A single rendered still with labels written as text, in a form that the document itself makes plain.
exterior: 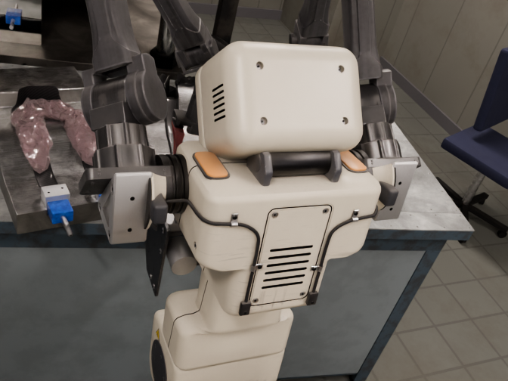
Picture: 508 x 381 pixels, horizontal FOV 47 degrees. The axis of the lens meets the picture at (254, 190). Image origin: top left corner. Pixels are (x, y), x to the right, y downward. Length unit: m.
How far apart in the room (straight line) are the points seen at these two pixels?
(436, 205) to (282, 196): 1.00
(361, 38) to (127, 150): 0.45
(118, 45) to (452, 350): 1.98
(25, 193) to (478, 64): 3.15
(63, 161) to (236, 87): 0.71
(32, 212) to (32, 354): 0.60
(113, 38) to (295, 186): 0.33
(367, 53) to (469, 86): 2.98
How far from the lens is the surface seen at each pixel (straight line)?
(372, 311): 1.89
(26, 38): 2.05
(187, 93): 1.58
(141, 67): 0.85
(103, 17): 0.89
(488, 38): 3.92
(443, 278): 2.82
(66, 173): 1.36
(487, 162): 2.92
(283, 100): 0.77
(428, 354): 2.46
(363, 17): 1.03
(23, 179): 1.34
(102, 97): 0.86
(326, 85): 0.80
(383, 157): 0.97
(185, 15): 1.18
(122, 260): 1.48
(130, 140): 0.81
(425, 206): 1.69
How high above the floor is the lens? 1.68
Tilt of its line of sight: 36 degrees down
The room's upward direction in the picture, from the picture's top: 16 degrees clockwise
